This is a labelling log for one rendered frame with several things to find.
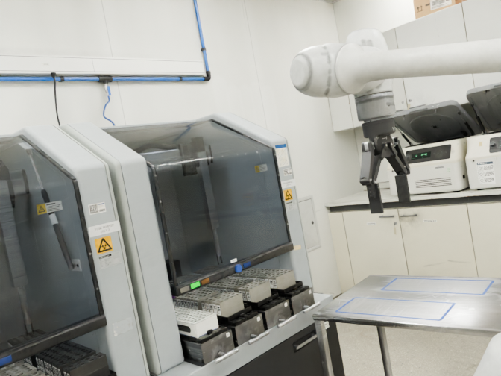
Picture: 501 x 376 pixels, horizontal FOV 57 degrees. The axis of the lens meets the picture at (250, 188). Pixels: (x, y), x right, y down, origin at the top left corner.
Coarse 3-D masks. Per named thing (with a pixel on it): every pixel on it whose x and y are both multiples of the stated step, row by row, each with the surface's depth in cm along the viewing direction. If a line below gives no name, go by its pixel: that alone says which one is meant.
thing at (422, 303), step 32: (352, 288) 174; (384, 288) 168; (416, 288) 161; (448, 288) 155; (480, 288) 150; (320, 320) 153; (352, 320) 145; (384, 320) 138; (416, 320) 134; (448, 320) 130; (480, 320) 126; (320, 352) 155; (384, 352) 187
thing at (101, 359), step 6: (102, 354) 135; (90, 360) 133; (96, 360) 133; (102, 360) 134; (78, 366) 129; (84, 366) 130; (90, 366) 131; (96, 366) 132; (102, 366) 134; (108, 366) 135; (72, 372) 128; (78, 372) 129; (84, 372) 130; (90, 372) 131; (96, 372) 132; (102, 372) 134; (108, 372) 135
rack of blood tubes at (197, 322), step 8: (176, 312) 170; (184, 312) 169; (192, 312) 166; (200, 312) 165; (208, 312) 163; (184, 320) 160; (192, 320) 157; (200, 320) 155; (208, 320) 157; (216, 320) 159; (184, 328) 167; (192, 328) 154; (200, 328) 154; (208, 328) 156; (216, 328) 159; (200, 336) 154
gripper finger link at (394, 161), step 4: (388, 144) 110; (392, 144) 110; (392, 148) 110; (392, 152) 111; (396, 152) 111; (392, 156) 112; (396, 156) 112; (388, 160) 114; (392, 160) 113; (396, 160) 113; (400, 160) 114; (392, 164) 114; (396, 164) 114; (400, 164) 113; (396, 168) 115; (400, 168) 114; (404, 168) 115; (396, 172) 116; (404, 172) 115; (408, 172) 115
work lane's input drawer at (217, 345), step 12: (180, 336) 159; (204, 336) 153; (216, 336) 154; (228, 336) 157; (192, 348) 153; (204, 348) 150; (216, 348) 153; (228, 348) 157; (204, 360) 150; (216, 360) 148
